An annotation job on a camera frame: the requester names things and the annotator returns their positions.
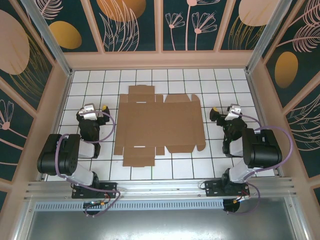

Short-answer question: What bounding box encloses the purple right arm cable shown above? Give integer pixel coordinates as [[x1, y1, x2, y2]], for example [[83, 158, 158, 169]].
[[226, 112, 294, 216]]

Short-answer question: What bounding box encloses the grey slotted cable duct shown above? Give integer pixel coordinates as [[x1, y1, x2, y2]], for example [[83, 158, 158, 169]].
[[33, 199, 225, 211]]

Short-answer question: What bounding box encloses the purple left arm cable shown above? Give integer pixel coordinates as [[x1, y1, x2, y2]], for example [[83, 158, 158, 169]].
[[55, 111, 121, 218]]

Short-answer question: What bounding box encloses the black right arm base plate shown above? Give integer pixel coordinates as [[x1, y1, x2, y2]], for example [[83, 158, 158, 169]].
[[204, 180, 251, 198]]

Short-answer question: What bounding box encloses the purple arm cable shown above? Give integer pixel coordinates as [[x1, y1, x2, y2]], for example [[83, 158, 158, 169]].
[[55, 111, 121, 218], [226, 112, 294, 216]]

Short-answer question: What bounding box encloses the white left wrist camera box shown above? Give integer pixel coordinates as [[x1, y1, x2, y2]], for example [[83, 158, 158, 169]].
[[78, 103, 99, 120]]

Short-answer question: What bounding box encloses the small connector with red wires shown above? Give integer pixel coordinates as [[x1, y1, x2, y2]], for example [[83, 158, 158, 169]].
[[232, 193, 251, 205], [83, 199, 109, 209]]

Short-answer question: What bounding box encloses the grey metal sheet panel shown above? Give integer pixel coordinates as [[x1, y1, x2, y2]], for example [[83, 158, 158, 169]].
[[23, 197, 305, 240]]

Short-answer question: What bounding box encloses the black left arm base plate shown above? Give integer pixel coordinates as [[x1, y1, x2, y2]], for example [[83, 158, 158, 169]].
[[71, 181, 118, 200]]

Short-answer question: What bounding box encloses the aluminium mounting rail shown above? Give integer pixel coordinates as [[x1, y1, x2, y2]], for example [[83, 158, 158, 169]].
[[23, 177, 298, 201]]

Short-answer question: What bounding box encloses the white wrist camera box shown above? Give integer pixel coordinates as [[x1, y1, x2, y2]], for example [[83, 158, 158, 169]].
[[225, 104, 242, 121], [78, 103, 99, 120]]

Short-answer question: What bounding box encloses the aluminium frame post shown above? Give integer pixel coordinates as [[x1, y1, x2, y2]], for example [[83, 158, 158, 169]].
[[244, 0, 300, 74], [19, 0, 74, 78]]

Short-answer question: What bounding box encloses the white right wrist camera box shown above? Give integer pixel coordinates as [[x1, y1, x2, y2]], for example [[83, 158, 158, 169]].
[[225, 104, 242, 121]]

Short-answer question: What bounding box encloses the brown cardboard box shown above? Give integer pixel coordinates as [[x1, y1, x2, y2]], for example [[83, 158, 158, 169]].
[[113, 84, 207, 168]]

